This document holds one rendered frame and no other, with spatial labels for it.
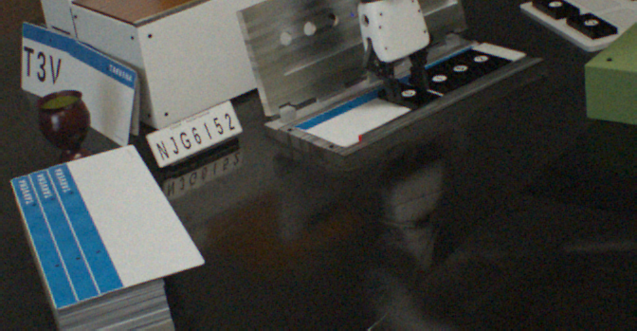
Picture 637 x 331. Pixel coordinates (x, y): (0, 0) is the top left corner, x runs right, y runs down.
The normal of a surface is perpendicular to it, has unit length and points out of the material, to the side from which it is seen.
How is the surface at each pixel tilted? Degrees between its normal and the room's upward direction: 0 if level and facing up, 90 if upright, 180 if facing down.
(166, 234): 0
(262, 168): 0
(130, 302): 90
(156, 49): 90
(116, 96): 69
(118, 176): 0
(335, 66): 79
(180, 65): 90
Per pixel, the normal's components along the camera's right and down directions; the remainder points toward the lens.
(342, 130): -0.14, -0.89
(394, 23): 0.58, 0.07
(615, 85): -0.59, 0.42
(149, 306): 0.35, 0.36
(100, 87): -0.81, 0.00
